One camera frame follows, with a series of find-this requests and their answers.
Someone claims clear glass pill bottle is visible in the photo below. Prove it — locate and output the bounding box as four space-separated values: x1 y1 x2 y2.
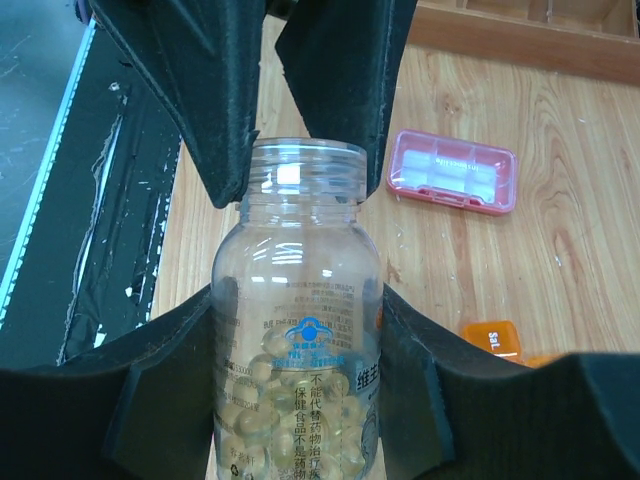
211 138 383 479

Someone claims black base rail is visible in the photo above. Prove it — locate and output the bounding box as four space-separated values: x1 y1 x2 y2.
1 25 180 370

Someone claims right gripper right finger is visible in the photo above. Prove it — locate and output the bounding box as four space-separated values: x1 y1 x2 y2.
379 289 639 479

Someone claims wooden compartment tray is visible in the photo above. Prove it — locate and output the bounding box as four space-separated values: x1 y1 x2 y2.
408 0 639 86

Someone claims orange pill box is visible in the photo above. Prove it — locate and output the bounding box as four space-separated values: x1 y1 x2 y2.
460 320 560 368

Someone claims pink pill organizer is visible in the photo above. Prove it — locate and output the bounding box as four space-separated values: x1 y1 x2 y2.
387 130 518 215

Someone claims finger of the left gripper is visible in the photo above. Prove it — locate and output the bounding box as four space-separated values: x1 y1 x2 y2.
276 0 416 194
92 0 265 208

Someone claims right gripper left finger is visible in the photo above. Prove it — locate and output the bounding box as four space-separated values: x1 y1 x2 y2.
1 287 214 479

